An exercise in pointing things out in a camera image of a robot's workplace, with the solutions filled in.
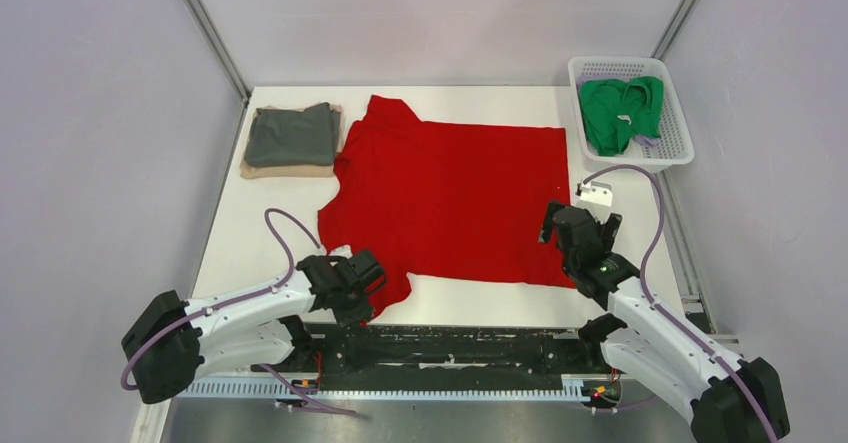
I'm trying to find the red t-shirt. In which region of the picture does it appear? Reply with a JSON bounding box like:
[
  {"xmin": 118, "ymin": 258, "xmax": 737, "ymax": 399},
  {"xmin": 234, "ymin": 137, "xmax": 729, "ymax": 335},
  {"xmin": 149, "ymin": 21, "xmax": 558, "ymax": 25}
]
[{"xmin": 317, "ymin": 95, "xmax": 576, "ymax": 327}]

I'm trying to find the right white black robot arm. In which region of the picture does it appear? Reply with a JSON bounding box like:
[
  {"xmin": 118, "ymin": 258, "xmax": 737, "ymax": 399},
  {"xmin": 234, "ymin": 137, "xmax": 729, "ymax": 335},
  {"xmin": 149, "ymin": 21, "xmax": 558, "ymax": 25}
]
[{"xmin": 539, "ymin": 201, "xmax": 791, "ymax": 442}]

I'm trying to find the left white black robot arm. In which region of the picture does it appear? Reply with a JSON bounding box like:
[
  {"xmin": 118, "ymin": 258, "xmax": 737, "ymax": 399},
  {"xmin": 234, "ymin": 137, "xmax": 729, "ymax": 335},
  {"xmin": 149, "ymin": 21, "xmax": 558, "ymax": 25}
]
[{"xmin": 121, "ymin": 250, "xmax": 387, "ymax": 404}]

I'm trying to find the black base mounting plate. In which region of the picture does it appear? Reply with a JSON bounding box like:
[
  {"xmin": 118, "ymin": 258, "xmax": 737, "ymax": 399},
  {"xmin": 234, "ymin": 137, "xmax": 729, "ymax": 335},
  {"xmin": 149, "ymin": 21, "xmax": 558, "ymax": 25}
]
[{"xmin": 273, "ymin": 323, "xmax": 621, "ymax": 391}]

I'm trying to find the green t-shirt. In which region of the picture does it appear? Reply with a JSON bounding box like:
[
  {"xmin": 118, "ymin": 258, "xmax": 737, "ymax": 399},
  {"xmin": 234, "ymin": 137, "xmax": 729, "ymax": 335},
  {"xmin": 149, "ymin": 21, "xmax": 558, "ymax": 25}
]
[{"xmin": 578, "ymin": 76, "xmax": 665, "ymax": 157}]

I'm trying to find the white plastic basket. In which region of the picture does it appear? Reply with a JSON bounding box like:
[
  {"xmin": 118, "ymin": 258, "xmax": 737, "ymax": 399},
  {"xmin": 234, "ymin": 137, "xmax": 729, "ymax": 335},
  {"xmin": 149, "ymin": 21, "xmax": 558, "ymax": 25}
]
[{"xmin": 568, "ymin": 56, "xmax": 694, "ymax": 173}]

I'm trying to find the folded dark grey t-shirt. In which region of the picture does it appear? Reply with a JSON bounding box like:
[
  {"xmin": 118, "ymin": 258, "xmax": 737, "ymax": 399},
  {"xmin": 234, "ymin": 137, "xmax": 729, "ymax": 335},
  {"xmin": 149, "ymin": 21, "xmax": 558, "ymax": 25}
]
[{"xmin": 244, "ymin": 102, "xmax": 342, "ymax": 168}]

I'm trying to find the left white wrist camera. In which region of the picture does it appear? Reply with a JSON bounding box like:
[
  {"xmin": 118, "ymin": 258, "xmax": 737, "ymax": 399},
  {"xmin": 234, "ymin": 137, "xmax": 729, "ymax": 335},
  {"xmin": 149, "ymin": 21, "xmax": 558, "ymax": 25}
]
[{"xmin": 328, "ymin": 245, "xmax": 353, "ymax": 258}]

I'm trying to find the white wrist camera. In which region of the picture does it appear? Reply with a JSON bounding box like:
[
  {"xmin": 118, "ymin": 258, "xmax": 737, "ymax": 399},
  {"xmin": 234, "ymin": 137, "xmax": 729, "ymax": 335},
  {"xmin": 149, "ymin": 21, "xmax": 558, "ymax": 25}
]
[
  {"xmin": 328, "ymin": 245, "xmax": 353, "ymax": 258},
  {"xmin": 575, "ymin": 181, "xmax": 614, "ymax": 208}
]

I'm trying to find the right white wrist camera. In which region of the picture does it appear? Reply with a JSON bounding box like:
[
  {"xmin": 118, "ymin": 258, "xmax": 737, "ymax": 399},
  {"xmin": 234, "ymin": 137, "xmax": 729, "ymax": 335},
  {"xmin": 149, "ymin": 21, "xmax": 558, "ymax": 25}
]
[{"xmin": 575, "ymin": 181, "xmax": 614, "ymax": 208}]

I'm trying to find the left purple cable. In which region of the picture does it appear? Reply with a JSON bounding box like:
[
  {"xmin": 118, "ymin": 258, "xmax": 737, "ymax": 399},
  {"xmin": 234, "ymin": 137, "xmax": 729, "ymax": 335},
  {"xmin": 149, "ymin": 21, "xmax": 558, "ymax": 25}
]
[{"xmin": 119, "ymin": 208, "xmax": 359, "ymax": 416}]

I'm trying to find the aluminium frame rail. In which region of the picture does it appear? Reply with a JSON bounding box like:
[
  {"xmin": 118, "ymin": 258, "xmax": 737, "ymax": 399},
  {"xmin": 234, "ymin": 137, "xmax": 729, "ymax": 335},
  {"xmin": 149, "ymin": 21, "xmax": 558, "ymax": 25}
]
[{"xmin": 150, "ymin": 330, "xmax": 753, "ymax": 382}]

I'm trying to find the white slotted cable duct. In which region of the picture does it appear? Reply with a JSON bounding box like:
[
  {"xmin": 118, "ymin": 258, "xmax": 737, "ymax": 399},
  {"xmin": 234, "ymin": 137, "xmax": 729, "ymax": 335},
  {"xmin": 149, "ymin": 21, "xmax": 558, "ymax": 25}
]
[{"xmin": 178, "ymin": 376, "xmax": 597, "ymax": 403}]

